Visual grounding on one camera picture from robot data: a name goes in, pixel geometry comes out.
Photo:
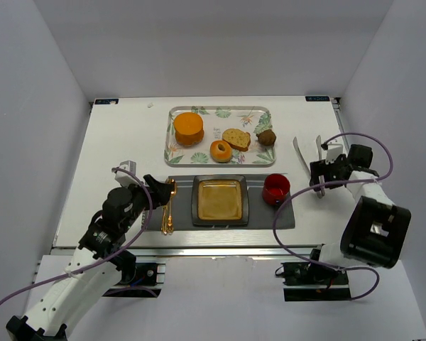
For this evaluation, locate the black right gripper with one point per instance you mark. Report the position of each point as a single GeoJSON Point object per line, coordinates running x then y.
{"type": "Point", "coordinates": [319, 172]}

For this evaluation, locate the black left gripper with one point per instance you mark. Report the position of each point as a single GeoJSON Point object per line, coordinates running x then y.
{"type": "Point", "coordinates": [155, 190]}

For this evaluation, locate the orange round sponge cake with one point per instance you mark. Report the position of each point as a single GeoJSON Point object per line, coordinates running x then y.
{"type": "Point", "coordinates": [188, 128]}

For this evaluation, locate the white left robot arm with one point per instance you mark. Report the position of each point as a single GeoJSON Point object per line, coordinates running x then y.
{"type": "Point", "coordinates": [100, 263]}

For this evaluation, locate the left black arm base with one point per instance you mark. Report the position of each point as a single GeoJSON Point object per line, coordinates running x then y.
{"type": "Point", "coordinates": [146, 283]}

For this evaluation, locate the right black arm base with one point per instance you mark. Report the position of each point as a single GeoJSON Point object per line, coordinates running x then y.
{"type": "Point", "coordinates": [306, 282]}

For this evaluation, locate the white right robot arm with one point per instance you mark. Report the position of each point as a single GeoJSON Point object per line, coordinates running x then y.
{"type": "Point", "coordinates": [376, 230]}

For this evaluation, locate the brown bread slice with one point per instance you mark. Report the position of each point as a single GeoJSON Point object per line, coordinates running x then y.
{"type": "Point", "coordinates": [237, 139]}

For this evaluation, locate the gold knife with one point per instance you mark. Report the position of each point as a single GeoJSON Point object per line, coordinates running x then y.
{"type": "Point", "coordinates": [167, 220]}

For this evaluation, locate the red enamel mug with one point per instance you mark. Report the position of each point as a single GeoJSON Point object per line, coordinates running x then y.
{"type": "Point", "coordinates": [275, 189]}

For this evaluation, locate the brown square ceramic plate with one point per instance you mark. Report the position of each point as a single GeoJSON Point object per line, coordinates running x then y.
{"type": "Point", "coordinates": [220, 201]}

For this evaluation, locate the dark brown chocolate pastry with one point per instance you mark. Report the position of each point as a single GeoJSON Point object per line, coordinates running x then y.
{"type": "Point", "coordinates": [266, 138]}

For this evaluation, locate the grey striped placemat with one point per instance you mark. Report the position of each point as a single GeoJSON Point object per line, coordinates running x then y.
{"type": "Point", "coordinates": [261, 214]}

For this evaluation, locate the orange glazed bagel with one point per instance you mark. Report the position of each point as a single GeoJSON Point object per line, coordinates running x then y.
{"type": "Point", "coordinates": [220, 151]}

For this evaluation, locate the floral white serving tray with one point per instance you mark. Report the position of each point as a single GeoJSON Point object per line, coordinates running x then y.
{"type": "Point", "coordinates": [251, 120]}

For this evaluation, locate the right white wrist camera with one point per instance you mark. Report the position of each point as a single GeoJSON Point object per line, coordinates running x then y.
{"type": "Point", "coordinates": [334, 149]}

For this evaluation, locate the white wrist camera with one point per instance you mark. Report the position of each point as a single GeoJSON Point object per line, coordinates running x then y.
{"type": "Point", "coordinates": [128, 170]}
{"type": "Point", "coordinates": [334, 149]}

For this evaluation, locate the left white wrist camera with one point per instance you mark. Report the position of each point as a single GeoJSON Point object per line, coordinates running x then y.
{"type": "Point", "coordinates": [128, 170]}

